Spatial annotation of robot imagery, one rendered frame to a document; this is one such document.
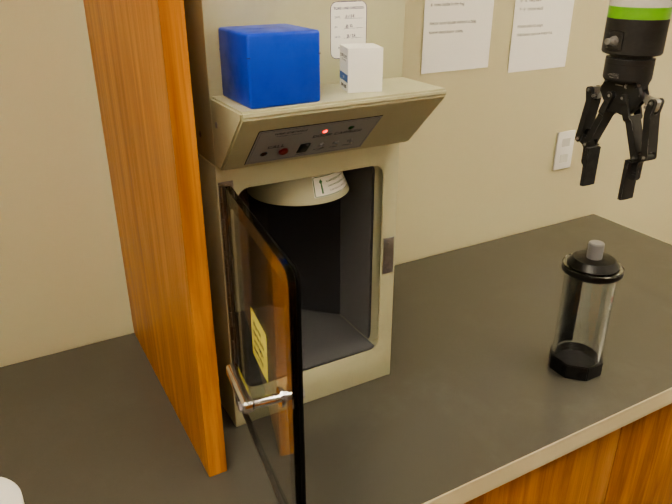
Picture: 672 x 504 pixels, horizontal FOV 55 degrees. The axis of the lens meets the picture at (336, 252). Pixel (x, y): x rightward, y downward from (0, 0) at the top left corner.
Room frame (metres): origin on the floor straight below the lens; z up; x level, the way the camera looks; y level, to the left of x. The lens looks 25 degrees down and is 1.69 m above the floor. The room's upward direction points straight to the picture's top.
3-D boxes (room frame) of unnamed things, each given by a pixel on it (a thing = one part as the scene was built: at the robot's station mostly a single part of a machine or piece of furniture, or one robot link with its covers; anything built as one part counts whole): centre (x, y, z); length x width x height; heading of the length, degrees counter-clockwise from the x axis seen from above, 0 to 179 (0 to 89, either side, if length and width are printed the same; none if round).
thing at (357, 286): (1.07, 0.09, 1.19); 0.26 x 0.24 x 0.35; 119
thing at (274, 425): (0.74, 0.10, 1.19); 0.30 x 0.01 x 0.40; 22
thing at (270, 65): (0.87, 0.09, 1.56); 0.10 x 0.10 x 0.09; 29
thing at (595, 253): (1.07, -0.47, 1.18); 0.09 x 0.09 x 0.07
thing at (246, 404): (0.66, 0.10, 1.20); 0.10 x 0.05 x 0.03; 22
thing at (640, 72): (1.07, -0.47, 1.49); 0.08 x 0.07 x 0.09; 29
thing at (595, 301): (1.07, -0.47, 1.06); 0.11 x 0.11 x 0.21
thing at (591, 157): (1.11, -0.45, 1.34); 0.03 x 0.01 x 0.07; 119
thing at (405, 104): (0.92, 0.01, 1.46); 0.32 x 0.12 x 0.10; 119
